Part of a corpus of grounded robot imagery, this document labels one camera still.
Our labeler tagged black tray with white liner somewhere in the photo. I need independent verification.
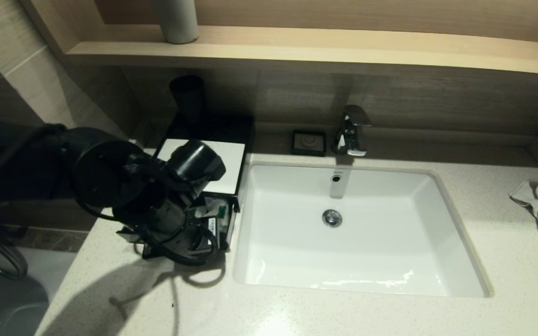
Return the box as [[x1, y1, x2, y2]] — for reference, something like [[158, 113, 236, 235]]
[[116, 194, 238, 262]]

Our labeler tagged small clear green-label packet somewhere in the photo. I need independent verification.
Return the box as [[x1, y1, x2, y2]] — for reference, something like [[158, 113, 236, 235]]
[[197, 196, 231, 220]]

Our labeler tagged black amenity box housing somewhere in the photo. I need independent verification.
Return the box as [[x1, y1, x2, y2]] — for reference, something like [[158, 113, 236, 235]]
[[155, 114, 255, 213]]

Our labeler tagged chrome drain stopper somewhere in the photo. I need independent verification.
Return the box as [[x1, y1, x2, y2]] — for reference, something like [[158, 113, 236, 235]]
[[322, 209, 343, 228]]

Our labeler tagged black cup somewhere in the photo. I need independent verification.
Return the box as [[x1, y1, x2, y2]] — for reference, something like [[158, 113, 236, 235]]
[[170, 76, 206, 123]]

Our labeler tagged black square soap dish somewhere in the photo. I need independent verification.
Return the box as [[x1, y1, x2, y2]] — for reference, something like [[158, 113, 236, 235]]
[[291, 130, 327, 157]]

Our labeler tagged chrome faucet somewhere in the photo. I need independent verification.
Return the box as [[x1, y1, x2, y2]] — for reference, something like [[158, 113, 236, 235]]
[[332, 105, 372, 157]]

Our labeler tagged white ceramic sink basin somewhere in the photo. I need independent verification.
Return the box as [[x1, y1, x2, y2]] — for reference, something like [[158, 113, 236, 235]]
[[233, 161, 493, 298]]

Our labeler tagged grey cylindrical cup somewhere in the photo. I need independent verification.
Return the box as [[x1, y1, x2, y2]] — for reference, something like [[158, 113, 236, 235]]
[[153, 0, 200, 45]]

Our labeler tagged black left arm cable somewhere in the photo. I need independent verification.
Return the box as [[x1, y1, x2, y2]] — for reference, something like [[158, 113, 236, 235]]
[[134, 226, 221, 267]]

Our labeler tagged light wooden wall shelf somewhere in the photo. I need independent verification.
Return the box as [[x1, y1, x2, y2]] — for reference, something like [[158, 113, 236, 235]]
[[66, 26, 538, 78]]

